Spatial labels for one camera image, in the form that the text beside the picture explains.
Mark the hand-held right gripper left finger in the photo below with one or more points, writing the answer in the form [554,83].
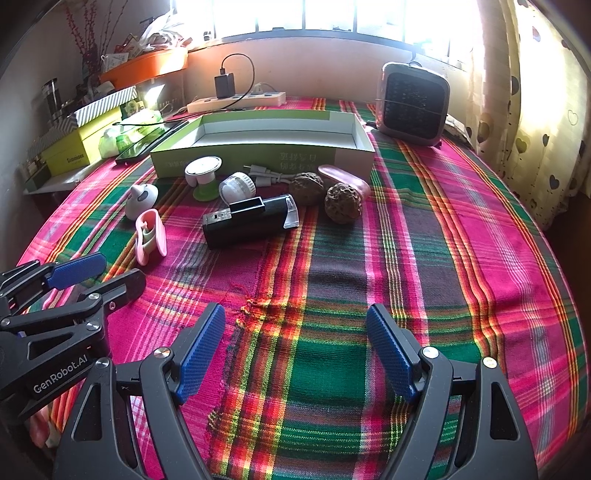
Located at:
[203,350]

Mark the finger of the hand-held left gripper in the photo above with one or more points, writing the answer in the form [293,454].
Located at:
[124,282]
[76,270]

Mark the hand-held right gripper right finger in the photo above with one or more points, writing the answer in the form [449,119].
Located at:
[392,355]

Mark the pink clip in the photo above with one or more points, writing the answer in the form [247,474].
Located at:
[154,235]

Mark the white rounded gadget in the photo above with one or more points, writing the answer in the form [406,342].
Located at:
[138,203]

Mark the black device with clear cap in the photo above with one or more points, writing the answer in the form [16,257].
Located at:
[240,226]

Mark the white and green round stand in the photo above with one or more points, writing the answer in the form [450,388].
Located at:
[202,168]

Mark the brown walnut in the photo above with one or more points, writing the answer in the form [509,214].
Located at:
[341,198]
[304,187]

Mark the green and white cardboard box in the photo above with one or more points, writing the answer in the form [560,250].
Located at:
[258,159]

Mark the white flat box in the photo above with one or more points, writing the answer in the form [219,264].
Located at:
[55,182]

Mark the plaid tablecloth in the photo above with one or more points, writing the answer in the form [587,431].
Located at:
[369,258]

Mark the yellow-green box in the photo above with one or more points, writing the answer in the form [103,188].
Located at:
[69,150]

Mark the green wet wipes pack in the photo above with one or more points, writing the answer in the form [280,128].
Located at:
[111,143]

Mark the black phone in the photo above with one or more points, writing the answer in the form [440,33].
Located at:
[138,150]

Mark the striped box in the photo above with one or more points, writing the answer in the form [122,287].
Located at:
[101,106]

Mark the metal jar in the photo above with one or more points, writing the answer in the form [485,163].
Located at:
[54,99]

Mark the orange plastic basin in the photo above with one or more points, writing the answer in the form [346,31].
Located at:
[143,67]

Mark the black charger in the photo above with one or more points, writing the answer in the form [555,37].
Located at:
[225,85]

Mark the white power strip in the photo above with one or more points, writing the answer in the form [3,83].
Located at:
[258,99]

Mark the white plug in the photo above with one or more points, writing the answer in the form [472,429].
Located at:
[263,90]

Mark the red flower branches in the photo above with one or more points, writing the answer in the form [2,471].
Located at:
[90,32]

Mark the plastic bags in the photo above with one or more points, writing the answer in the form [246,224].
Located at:
[161,32]

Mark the grey desk heater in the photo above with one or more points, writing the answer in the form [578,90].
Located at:
[411,101]

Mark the heart print curtain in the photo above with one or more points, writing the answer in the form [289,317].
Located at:
[531,115]

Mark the black window latch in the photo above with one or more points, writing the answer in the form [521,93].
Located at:
[414,56]

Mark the metal window grille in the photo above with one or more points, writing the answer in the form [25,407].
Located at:
[351,27]

